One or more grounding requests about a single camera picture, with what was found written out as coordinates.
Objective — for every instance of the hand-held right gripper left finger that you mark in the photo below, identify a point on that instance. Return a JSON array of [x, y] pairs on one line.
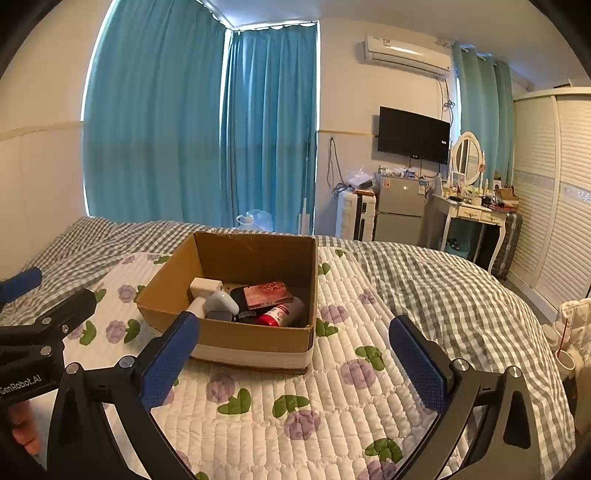
[[166, 374]]

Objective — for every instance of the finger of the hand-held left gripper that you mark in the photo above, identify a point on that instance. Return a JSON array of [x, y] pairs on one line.
[[69, 304], [21, 280]]

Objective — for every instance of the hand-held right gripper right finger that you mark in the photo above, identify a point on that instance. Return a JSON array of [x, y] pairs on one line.
[[415, 364]]

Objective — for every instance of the light blue earbud case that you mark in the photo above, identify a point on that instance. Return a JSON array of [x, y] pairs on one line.
[[221, 302]]

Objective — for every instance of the large white power adapter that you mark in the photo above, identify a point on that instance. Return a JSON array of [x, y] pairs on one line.
[[203, 287]]

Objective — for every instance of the cardboard box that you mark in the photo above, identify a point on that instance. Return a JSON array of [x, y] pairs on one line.
[[258, 344]]

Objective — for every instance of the black rectangular case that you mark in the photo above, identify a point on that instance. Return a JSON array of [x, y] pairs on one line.
[[233, 300]]

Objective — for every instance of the white bottle with red cap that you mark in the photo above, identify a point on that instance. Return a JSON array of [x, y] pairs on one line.
[[281, 314]]

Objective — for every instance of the person's left hand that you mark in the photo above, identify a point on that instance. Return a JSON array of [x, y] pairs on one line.
[[25, 424]]

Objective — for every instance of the grey checked blanket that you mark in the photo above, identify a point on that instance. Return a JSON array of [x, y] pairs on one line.
[[438, 295]]

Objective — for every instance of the white floral quilt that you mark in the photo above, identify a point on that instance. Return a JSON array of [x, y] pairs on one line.
[[295, 392]]

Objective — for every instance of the dark grey suitcase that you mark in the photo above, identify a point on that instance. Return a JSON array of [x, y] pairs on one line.
[[508, 244]]

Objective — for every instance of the white cup with red straw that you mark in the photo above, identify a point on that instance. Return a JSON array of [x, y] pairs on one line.
[[568, 357]]

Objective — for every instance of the silver small fridge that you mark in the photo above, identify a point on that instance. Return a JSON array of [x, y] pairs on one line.
[[399, 207]]

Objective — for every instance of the white dressing table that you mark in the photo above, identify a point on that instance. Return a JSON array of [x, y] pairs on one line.
[[461, 212]]

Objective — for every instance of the white suitcase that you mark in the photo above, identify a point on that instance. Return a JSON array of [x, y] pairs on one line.
[[354, 214]]

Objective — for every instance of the white padded jacket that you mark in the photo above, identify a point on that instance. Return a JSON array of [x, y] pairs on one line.
[[577, 318]]

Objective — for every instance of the clear plastic bag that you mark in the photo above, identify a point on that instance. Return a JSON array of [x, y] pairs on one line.
[[258, 220]]

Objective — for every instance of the small brown box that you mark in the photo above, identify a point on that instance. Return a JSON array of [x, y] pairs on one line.
[[507, 196]]

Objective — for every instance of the crumpled plastic bag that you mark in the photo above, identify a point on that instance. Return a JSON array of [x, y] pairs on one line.
[[360, 180]]

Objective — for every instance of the wide blue curtain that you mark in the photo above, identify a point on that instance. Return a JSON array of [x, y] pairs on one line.
[[152, 129]]

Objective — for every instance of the white louvred wardrobe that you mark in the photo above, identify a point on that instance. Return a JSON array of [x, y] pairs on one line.
[[554, 207]]

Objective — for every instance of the white standing pole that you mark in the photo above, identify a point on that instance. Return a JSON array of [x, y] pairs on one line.
[[308, 184]]

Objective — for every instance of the oval white vanity mirror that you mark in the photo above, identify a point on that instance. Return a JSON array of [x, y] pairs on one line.
[[467, 157]]

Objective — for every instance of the teal curtain beside wardrobe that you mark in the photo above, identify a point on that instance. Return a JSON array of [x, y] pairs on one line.
[[485, 110]]

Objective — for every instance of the narrow blue curtain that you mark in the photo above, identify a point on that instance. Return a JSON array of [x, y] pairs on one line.
[[272, 129]]

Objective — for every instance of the white air conditioner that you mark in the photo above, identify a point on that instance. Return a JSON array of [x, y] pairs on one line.
[[406, 53]]

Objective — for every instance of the black wall television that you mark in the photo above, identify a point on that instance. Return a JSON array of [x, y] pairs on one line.
[[413, 134]]

